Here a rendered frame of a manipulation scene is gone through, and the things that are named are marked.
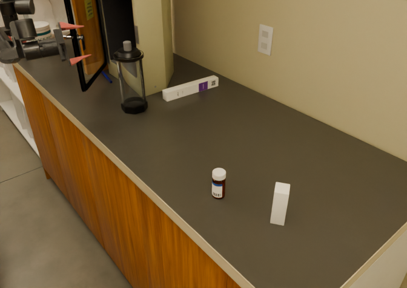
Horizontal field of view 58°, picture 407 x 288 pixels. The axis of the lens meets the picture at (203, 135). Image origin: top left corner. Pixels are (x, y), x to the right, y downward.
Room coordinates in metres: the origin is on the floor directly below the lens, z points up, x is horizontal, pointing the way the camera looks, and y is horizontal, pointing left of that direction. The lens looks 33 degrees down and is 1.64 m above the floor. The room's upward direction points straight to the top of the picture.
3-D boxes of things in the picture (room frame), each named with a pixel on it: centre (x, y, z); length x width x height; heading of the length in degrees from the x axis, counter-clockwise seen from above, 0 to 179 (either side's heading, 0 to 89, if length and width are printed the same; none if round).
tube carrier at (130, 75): (1.28, 0.27, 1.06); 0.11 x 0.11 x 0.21
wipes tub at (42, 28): (1.92, 0.87, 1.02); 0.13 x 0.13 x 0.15
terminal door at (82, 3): (1.46, 0.46, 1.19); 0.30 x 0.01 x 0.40; 175
